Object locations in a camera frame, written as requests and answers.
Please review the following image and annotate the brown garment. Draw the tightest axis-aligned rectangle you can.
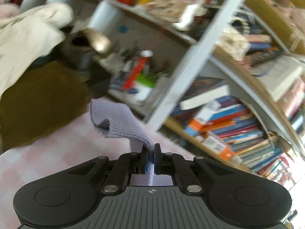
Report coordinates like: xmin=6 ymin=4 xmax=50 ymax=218
xmin=1 ymin=61 xmax=89 ymax=152

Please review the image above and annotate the white cream garment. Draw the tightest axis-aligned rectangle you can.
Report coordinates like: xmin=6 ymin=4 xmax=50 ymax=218
xmin=1 ymin=3 xmax=73 ymax=94

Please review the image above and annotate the white leaning book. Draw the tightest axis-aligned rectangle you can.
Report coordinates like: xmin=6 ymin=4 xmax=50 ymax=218
xmin=179 ymin=77 xmax=230 ymax=110

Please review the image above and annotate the red tassel ornament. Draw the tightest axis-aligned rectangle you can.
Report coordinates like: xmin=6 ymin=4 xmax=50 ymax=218
xmin=123 ymin=50 xmax=153 ymax=90

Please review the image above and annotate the purple and pink knit sweater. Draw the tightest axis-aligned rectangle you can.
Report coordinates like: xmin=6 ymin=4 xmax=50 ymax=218
xmin=89 ymin=98 xmax=172 ymax=187

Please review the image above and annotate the white and wood bookshelf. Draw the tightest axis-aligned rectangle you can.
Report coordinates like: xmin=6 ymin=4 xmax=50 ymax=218
xmin=14 ymin=0 xmax=305 ymax=191

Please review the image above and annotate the brass metal bowl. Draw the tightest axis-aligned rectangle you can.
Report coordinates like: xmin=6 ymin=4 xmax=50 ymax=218
xmin=59 ymin=28 xmax=113 ymax=71

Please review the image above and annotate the pink checkered cartoon table mat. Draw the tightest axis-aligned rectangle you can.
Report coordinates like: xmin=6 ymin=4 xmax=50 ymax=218
xmin=0 ymin=96 xmax=199 ymax=229

